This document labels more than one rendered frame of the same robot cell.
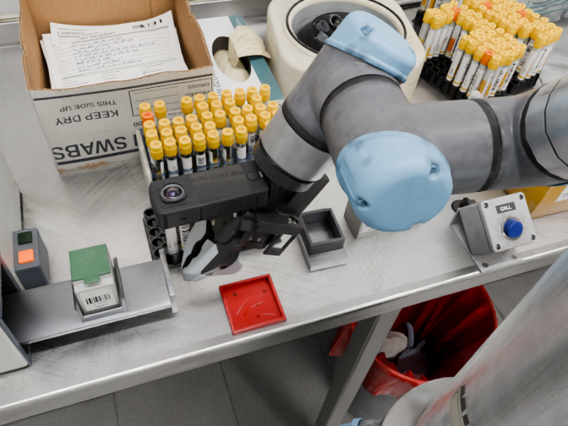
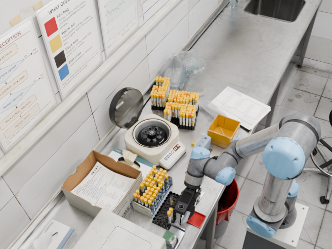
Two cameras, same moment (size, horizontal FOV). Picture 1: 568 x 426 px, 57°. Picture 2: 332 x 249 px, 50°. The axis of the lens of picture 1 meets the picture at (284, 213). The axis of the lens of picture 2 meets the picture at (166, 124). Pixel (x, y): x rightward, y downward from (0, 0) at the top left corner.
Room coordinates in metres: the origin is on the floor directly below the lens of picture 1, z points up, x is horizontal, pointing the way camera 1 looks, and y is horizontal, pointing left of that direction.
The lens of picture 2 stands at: (-0.28, 0.54, 2.35)
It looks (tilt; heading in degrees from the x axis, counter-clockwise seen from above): 47 degrees down; 327
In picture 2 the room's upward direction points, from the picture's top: 4 degrees counter-clockwise
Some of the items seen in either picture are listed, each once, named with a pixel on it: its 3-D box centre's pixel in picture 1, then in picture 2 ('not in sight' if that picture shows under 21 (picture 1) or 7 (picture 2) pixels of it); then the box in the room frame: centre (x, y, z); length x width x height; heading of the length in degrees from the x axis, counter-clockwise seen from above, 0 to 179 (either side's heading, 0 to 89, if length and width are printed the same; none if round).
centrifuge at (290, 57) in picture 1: (342, 62); (155, 141); (0.77, -0.07, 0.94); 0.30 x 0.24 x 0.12; 16
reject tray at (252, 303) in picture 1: (252, 303); (196, 219); (0.32, 0.02, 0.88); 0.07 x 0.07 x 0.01; 25
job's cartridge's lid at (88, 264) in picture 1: (90, 264); (169, 236); (0.29, 0.20, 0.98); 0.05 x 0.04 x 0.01; 25
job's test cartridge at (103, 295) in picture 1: (95, 281); (169, 240); (0.29, 0.20, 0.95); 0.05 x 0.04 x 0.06; 25
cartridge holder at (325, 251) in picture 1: (319, 233); (193, 191); (0.43, -0.05, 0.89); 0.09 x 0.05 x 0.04; 23
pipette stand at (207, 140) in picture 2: not in sight; (202, 148); (0.59, -0.23, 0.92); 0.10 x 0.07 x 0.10; 110
